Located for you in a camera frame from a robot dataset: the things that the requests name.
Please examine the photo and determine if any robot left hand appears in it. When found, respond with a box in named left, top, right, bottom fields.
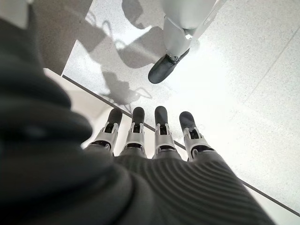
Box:
left=0, top=17, right=277, bottom=225

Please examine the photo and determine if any grey robot left leg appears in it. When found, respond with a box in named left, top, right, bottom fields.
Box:
left=147, top=0, right=225, bottom=84

